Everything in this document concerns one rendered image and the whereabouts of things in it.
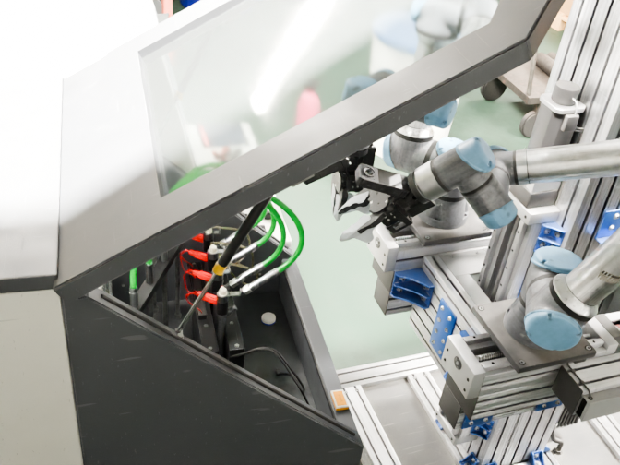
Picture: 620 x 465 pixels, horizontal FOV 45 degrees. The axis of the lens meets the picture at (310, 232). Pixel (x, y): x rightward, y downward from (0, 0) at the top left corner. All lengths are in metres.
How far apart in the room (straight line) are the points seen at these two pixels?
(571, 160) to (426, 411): 1.39
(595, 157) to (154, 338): 0.94
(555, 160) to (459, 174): 0.23
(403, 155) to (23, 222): 1.16
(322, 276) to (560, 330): 2.04
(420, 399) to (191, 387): 1.51
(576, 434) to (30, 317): 2.11
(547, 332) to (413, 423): 1.14
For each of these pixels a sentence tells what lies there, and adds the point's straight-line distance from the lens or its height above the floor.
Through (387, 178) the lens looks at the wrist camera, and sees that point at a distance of 1.54.
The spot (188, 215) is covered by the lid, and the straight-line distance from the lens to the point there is 1.13.
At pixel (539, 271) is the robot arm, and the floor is 1.24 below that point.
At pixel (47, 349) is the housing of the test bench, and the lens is 1.32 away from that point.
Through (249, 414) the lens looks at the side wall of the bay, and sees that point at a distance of 1.50.
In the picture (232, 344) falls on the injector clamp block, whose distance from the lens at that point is 1.81.
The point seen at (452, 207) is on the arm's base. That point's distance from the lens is 2.16.
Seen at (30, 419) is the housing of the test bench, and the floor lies 1.17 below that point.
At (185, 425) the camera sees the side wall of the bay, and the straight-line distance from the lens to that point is 1.50.
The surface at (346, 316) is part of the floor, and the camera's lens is 3.37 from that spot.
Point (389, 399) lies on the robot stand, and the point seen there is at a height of 0.21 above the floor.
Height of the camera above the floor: 2.27
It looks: 36 degrees down
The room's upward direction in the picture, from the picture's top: 7 degrees clockwise
